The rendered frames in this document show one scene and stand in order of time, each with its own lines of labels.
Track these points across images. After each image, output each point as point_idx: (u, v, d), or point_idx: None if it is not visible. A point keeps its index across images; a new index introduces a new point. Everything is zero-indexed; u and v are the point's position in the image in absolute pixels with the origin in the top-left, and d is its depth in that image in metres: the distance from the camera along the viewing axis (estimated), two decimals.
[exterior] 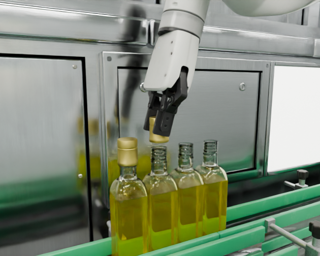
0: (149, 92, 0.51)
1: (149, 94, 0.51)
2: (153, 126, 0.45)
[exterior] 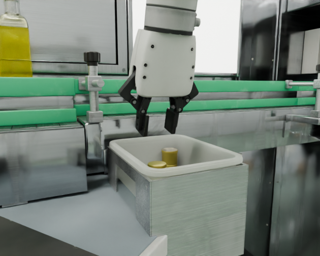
0: (192, 91, 0.47)
1: (190, 93, 0.47)
2: None
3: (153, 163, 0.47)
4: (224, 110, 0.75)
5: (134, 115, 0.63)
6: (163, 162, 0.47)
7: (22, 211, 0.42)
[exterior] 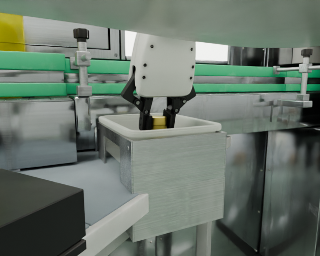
0: (189, 92, 0.47)
1: (188, 95, 0.47)
2: None
3: None
4: (212, 94, 0.78)
5: None
6: None
7: None
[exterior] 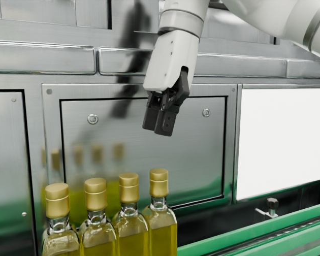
0: (148, 90, 0.51)
1: (148, 93, 0.51)
2: (87, 193, 0.41)
3: (128, 176, 0.44)
4: None
5: None
6: (128, 172, 0.46)
7: None
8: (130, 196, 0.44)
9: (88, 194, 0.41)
